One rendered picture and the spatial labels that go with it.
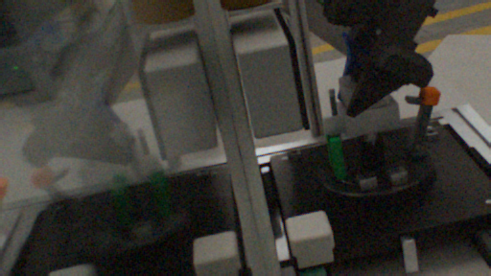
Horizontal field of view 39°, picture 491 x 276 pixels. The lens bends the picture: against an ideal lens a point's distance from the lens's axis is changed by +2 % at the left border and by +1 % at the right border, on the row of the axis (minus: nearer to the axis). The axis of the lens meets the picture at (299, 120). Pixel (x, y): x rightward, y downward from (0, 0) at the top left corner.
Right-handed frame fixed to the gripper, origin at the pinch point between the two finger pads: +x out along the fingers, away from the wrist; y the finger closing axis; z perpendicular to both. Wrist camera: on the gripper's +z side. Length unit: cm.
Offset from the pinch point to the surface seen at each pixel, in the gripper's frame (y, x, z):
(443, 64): -58, 1, -38
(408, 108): -40.5, 9.3, -27.2
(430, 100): 1.1, -1.8, -8.2
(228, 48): 20.4, -2.4, 18.9
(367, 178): 5.7, 8.3, -4.3
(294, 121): 25.0, -0.6, 13.0
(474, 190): 7.2, 4.2, -15.5
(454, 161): 0.2, 4.0, -15.8
